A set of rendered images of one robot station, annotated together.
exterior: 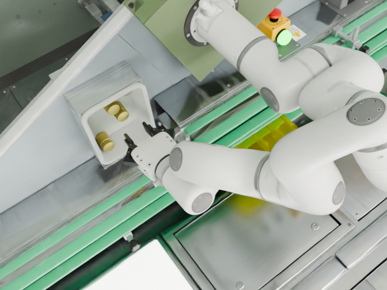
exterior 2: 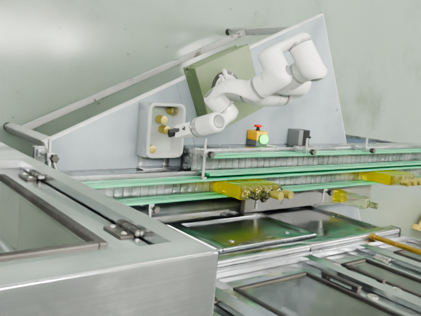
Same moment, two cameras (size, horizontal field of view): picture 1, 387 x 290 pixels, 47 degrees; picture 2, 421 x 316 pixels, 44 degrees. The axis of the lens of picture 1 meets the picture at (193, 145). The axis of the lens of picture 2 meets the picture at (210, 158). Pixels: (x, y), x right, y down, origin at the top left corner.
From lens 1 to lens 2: 161 cm
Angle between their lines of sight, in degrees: 48
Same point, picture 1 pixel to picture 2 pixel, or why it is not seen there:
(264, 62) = not seen: hidden behind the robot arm
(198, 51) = not seen: hidden behind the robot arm
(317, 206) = (279, 69)
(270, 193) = (257, 80)
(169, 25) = (205, 78)
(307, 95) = not seen: hidden behind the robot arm
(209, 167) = (227, 82)
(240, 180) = (243, 85)
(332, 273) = (299, 244)
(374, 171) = (302, 56)
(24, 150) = (106, 126)
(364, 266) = (323, 249)
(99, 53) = (164, 89)
